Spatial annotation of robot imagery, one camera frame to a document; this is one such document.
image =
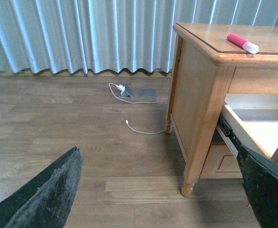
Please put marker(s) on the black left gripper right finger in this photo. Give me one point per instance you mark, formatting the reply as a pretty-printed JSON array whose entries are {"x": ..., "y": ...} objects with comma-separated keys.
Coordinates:
[{"x": 260, "y": 182}]

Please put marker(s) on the white wall plug adapter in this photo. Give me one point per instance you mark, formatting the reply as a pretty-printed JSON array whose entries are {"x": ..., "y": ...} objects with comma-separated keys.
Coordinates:
[{"x": 120, "y": 87}]

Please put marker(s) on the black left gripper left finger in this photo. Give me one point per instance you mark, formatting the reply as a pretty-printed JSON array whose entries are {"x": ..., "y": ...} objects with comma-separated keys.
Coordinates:
[{"x": 46, "y": 200}]

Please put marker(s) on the wooden nightstand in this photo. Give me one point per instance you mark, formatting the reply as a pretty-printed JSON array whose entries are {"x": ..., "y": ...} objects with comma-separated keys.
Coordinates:
[{"x": 207, "y": 67}]

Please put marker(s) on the light blue pleated curtain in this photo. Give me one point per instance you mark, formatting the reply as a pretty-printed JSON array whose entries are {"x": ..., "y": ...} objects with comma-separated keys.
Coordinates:
[{"x": 100, "y": 35}]

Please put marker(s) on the closed floor outlet cover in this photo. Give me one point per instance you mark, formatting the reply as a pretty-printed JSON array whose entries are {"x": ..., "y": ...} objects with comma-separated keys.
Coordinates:
[{"x": 149, "y": 93}]

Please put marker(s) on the wooden drawer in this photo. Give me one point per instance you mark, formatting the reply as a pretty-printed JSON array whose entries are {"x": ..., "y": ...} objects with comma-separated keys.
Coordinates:
[
  {"x": 251, "y": 120},
  {"x": 220, "y": 163}
]

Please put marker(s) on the pink highlighter marker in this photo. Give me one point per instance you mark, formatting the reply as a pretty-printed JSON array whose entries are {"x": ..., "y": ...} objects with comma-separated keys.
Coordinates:
[{"x": 243, "y": 43}]

